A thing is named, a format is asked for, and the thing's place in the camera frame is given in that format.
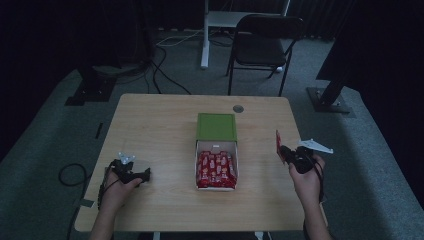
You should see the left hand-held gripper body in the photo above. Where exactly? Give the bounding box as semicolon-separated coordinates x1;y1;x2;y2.
109;152;139;185

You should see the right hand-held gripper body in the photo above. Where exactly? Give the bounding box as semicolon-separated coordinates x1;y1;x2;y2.
287;138;334;175

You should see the red snack packet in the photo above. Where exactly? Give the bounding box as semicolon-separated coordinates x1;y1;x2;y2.
275;129;287;165

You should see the pile of red packets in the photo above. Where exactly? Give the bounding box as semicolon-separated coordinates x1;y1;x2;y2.
196;150;238;189

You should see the white box with green lid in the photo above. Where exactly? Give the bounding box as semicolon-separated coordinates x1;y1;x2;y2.
194;112;240;192

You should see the person's left hand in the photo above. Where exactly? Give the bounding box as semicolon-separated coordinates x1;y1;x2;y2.
99;170;144;210

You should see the person's right hand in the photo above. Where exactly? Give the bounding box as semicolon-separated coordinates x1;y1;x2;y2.
288;155;326;210

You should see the grey tape piece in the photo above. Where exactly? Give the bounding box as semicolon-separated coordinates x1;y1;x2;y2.
77;198;96;209

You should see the black stand base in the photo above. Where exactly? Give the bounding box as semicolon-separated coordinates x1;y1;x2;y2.
64;64;118;107

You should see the black folding chair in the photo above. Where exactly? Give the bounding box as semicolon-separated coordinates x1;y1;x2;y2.
225;13;305;98

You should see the dark curtain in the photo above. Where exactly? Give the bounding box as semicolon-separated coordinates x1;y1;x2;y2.
0;0;156;161

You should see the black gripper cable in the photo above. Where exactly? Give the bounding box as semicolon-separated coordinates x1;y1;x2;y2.
97;162;116;210
312;162;326;204

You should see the black looped floor cable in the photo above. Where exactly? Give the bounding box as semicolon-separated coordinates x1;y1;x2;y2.
58;162;89;240

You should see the black post with base plate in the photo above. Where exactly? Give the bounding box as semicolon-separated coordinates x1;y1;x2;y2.
306;0;355;118

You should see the white floor cable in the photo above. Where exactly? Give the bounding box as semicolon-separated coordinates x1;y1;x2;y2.
155;29;205;48

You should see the white metal desk frame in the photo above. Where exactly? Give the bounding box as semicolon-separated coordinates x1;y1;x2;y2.
200;0;292;70

